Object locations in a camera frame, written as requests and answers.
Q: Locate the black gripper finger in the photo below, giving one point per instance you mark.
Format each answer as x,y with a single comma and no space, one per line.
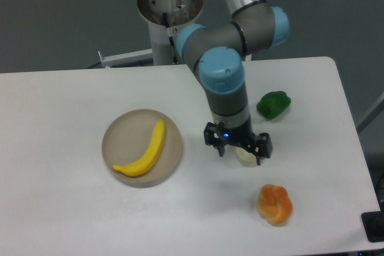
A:
259,146
212,139

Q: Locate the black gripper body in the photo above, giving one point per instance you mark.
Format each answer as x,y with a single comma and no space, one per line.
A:
240,136

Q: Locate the yellow toy banana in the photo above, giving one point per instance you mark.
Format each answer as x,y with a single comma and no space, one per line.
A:
149,158

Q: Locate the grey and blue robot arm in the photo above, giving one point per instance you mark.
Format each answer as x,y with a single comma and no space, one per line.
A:
214,56

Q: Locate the beige round plate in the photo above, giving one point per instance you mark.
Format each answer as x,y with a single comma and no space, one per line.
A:
126,140

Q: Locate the green toy bell pepper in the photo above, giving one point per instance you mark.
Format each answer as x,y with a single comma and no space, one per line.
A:
273,104

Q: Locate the orange knotted bread roll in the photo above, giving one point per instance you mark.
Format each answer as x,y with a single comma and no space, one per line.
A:
274,204

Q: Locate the black device at table edge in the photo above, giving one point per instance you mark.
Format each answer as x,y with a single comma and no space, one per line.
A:
373,225

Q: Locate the left white metal bracket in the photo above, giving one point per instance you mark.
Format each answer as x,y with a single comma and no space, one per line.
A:
130,59

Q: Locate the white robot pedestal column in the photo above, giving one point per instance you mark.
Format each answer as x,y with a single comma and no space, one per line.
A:
165,19

